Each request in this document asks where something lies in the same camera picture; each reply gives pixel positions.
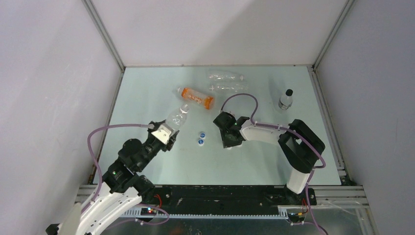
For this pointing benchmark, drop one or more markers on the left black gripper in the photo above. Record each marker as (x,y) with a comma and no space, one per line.
(171,142)

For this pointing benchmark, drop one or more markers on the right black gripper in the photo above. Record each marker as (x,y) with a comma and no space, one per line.
(227,144)

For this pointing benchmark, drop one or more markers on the small clear bottle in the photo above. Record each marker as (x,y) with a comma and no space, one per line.
(285,102)

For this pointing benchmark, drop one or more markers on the black bottle cap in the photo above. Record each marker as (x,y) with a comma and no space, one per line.
(289,92)

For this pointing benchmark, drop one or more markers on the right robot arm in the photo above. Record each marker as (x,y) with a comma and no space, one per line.
(301,146)

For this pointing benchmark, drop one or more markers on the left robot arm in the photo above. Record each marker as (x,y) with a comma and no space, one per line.
(121,187)

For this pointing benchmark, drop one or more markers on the orange labelled bottle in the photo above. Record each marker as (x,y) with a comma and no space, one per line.
(203,100)

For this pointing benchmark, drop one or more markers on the clear bottle second row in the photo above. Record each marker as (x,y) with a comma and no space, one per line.
(228,87)

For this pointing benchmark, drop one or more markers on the left electronics board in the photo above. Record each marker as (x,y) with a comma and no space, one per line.
(147,211)

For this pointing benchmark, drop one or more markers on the electronics board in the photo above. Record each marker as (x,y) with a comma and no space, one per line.
(147,211)
(296,218)

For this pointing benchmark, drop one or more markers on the right electronics board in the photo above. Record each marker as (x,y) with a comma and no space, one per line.
(296,218)

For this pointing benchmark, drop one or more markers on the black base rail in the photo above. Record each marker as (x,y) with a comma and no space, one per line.
(227,200)

